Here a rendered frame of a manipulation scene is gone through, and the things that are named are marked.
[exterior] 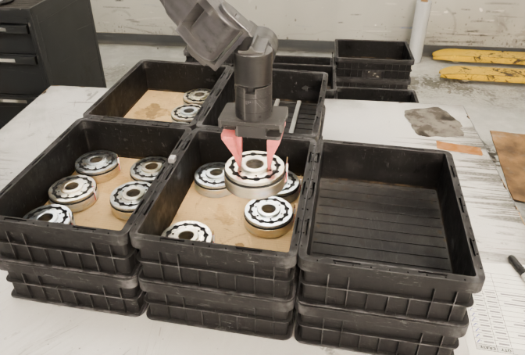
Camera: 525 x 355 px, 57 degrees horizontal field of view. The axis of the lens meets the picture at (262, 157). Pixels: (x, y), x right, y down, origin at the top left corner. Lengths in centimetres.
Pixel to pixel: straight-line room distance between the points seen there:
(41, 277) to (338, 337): 60
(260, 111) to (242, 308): 40
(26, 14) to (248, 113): 185
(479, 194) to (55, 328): 110
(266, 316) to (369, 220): 30
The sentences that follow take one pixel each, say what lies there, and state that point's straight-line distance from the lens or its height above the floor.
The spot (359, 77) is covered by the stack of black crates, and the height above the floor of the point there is 49.
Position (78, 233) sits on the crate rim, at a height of 92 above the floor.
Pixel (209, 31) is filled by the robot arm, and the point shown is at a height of 129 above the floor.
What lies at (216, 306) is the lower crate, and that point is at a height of 77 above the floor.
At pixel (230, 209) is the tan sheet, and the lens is 107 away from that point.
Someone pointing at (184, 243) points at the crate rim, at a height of 93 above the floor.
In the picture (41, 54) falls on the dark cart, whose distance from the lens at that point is 252.
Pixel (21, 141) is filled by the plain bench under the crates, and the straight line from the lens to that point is 174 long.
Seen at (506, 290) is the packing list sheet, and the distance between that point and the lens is 119.
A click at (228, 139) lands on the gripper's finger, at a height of 112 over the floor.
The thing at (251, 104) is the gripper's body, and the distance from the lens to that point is 72.
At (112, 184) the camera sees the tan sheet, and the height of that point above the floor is 83.
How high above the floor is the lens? 150
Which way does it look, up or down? 33 degrees down
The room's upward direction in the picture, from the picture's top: straight up
